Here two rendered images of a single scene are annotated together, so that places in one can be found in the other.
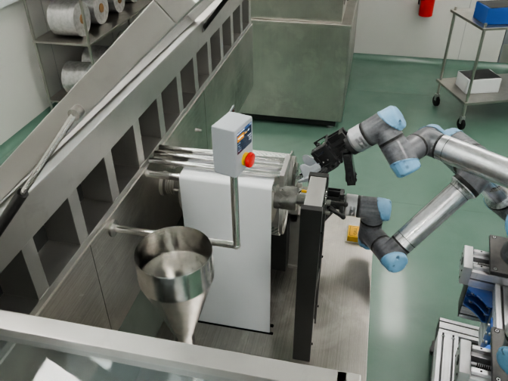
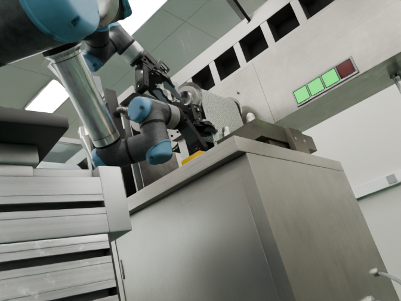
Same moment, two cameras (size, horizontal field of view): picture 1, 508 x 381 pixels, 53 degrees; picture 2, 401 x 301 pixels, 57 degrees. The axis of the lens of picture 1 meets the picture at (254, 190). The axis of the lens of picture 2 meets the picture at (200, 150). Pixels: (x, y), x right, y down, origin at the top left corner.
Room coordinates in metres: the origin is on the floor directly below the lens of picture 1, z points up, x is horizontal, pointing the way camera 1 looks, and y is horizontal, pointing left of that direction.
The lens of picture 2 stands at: (1.85, -1.23, 0.58)
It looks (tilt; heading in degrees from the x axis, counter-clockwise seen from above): 21 degrees up; 114
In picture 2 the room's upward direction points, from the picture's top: 16 degrees counter-clockwise
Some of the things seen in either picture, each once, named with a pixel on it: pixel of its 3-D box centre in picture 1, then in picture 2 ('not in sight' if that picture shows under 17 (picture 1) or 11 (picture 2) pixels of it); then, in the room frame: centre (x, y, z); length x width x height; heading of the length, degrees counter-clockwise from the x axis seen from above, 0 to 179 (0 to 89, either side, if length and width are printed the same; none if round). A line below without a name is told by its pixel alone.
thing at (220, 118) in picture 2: not in sight; (229, 132); (1.46, -0.01, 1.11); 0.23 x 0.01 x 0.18; 77
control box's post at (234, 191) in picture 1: (235, 208); not in sight; (0.84, 0.04, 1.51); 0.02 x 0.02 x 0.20
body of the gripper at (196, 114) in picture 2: (326, 200); (185, 119); (1.40, -0.24, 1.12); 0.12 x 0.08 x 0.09; 77
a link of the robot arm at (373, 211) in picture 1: (373, 209); (149, 113); (1.37, -0.40, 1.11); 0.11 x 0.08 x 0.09; 77
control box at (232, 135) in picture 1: (236, 145); (92, 88); (0.84, 0.03, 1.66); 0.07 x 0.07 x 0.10; 62
